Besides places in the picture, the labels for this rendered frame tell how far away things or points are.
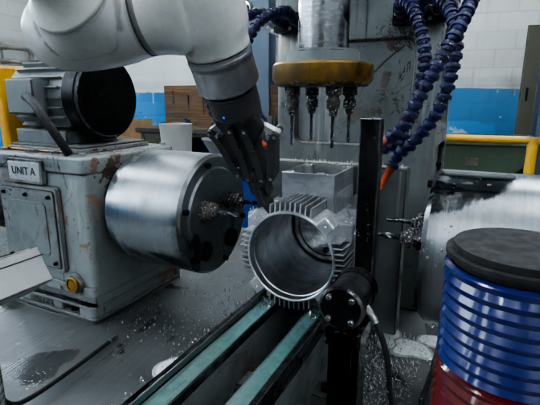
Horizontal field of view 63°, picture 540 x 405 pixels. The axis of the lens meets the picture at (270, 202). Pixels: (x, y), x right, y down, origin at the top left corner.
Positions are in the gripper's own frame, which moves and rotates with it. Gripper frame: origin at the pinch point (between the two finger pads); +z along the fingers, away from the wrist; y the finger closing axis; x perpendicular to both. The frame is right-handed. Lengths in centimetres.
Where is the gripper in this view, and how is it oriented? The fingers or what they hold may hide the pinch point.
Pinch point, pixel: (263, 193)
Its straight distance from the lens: 76.1
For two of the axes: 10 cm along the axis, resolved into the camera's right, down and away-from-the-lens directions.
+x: -3.9, 6.7, -6.4
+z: 2.2, 7.4, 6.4
